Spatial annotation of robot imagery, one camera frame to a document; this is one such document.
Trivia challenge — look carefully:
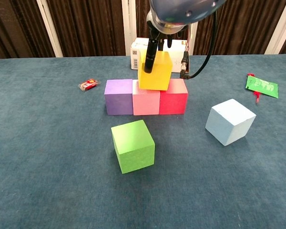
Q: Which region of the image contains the red candy wrapper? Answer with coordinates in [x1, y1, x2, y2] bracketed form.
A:
[78, 78, 102, 93]

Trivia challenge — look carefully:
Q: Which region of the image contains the white cardboard box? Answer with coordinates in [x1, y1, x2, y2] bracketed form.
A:
[130, 37, 190, 74]

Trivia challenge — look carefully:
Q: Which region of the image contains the white frame post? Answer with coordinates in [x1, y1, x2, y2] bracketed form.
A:
[188, 20, 202, 56]
[264, 0, 286, 55]
[36, 0, 64, 58]
[121, 0, 137, 57]

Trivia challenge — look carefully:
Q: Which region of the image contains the purple foam cube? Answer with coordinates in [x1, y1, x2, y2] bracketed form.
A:
[104, 79, 133, 116]

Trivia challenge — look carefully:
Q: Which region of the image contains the green foam cube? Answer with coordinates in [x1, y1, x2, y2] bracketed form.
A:
[111, 119, 156, 175]

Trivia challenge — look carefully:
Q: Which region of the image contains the yellow foam cube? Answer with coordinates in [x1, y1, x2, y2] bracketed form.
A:
[137, 50, 174, 92]

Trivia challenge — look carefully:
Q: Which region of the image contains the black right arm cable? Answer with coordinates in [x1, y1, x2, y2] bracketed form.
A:
[179, 9, 217, 81]

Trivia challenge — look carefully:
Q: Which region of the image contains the green sachet packet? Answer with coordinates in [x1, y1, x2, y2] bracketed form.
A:
[245, 75, 279, 99]

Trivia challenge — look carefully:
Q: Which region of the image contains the light blue foam cube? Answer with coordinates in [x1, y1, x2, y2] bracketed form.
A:
[204, 98, 257, 146]

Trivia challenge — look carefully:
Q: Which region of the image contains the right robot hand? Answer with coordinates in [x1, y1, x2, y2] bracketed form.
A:
[144, 22, 182, 73]

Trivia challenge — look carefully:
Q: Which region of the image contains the small red ribbon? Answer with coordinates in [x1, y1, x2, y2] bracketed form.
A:
[246, 73, 263, 104]

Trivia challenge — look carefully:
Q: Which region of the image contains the red foam cube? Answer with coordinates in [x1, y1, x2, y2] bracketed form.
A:
[159, 78, 189, 115]

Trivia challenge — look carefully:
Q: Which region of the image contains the teal felt table cover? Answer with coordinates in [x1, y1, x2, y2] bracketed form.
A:
[0, 54, 286, 229]

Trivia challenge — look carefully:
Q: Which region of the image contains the pink foam cube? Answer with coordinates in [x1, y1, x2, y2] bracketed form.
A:
[132, 79, 161, 116]

